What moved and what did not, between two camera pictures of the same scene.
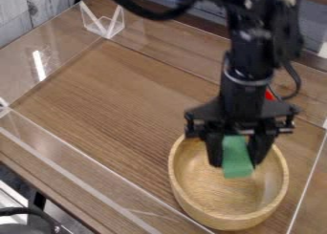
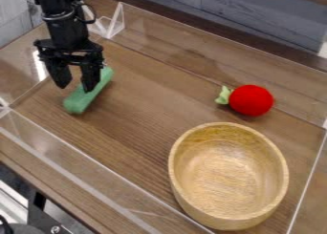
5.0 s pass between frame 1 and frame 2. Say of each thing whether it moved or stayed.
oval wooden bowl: stayed
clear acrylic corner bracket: stayed
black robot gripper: moved
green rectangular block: moved
